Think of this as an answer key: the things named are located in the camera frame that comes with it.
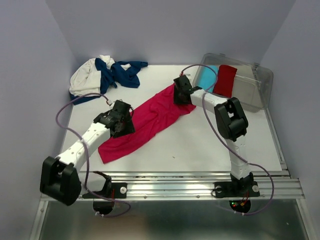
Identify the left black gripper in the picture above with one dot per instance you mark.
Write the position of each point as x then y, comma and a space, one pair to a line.
129, 128

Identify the navy blue t shirt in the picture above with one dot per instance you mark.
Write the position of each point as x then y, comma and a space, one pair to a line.
120, 75

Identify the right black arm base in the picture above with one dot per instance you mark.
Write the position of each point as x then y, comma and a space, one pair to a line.
228, 189

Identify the rolled cyan t shirt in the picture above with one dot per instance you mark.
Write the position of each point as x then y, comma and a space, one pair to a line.
207, 78

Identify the rolled dark red t shirt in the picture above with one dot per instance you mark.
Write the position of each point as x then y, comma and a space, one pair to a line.
225, 81

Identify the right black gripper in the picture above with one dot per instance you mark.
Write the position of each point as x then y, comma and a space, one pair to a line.
176, 97

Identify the pink t shirt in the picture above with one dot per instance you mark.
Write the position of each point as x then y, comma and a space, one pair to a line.
153, 116

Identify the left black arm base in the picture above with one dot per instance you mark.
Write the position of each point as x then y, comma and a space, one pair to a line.
113, 190

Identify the white t shirt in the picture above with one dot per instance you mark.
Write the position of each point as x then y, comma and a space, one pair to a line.
85, 80

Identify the clear plastic bin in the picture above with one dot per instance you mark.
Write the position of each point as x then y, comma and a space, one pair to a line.
252, 83

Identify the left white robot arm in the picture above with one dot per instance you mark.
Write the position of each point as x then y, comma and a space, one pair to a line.
60, 175

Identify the aluminium mounting rail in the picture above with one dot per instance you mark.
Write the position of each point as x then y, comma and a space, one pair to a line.
171, 186

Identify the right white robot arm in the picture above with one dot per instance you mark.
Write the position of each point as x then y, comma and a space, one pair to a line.
231, 125

